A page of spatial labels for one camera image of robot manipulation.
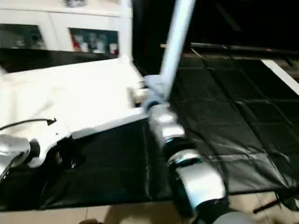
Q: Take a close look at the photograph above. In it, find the white plastic table top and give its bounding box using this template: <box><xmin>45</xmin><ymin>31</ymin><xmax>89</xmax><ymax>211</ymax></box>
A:
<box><xmin>0</xmin><ymin>57</ymin><xmax>162</xmax><ymax>145</ymax></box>

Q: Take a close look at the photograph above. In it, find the white plastic table leg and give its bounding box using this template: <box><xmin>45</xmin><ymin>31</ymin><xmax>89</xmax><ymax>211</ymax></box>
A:
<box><xmin>157</xmin><ymin>0</ymin><xmax>197</xmax><ymax>101</ymax></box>
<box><xmin>119</xmin><ymin>0</ymin><xmax>133</xmax><ymax>61</ymax></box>

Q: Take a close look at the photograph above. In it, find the black work mat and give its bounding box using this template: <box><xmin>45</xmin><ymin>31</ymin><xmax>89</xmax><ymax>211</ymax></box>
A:
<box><xmin>0</xmin><ymin>47</ymin><xmax>299</xmax><ymax>210</ymax></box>

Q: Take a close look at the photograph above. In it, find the black flat bar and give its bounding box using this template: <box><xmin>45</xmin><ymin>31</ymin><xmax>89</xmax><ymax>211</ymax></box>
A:
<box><xmin>191</xmin><ymin>43</ymin><xmax>299</xmax><ymax>54</ymax></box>

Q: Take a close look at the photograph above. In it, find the white cabinet with glass doors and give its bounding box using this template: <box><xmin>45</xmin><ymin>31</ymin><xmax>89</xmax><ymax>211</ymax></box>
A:
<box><xmin>0</xmin><ymin>0</ymin><xmax>132</xmax><ymax>56</ymax></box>

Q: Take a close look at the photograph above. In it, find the black bundle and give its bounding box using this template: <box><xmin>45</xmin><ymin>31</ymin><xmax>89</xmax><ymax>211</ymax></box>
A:
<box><xmin>64</xmin><ymin>0</ymin><xmax>87</xmax><ymax>8</ymax></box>

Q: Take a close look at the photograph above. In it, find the white board strip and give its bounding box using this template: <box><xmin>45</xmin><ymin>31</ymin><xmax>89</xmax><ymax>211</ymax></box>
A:
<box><xmin>262</xmin><ymin>60</ymin><xmax>299</xmax><ymax>96</ymax></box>

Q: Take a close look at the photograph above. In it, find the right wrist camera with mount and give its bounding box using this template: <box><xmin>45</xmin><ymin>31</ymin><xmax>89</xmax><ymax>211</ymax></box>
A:
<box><xmin>142</xmin><ymin>75</ymin><xmax>170</xmax><ymax>101</ymax></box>

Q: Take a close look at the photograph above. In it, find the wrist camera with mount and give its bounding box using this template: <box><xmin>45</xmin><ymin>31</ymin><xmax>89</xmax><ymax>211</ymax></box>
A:
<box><xmin>28</xmin><ymin>124</ymin><xmax>73</xmax><ymax>168</ymax></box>
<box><xmin>142</xmin><ymin>75</ymin><xmax>170</xmax><ymax>101</ymax></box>

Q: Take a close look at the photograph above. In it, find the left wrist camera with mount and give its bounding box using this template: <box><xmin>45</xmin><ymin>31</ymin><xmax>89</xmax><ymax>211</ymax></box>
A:
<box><xmin>28</xmin><ymin>124</ymin><xmax>73</xmax><ymax>168</ymax></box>

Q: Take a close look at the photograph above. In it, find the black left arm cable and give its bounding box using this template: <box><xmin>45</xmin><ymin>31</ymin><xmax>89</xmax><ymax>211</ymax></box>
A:
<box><xmin>0</xmin><ymin>119</ymin><xmax>57</xmax><ymax>132</ymax></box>

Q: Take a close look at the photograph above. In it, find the black metal frame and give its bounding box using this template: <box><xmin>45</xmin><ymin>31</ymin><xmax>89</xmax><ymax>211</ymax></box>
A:
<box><xmin>252</xmin><ymin>191</ymin><xmax>299</xmax><ymax>214</ymax></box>

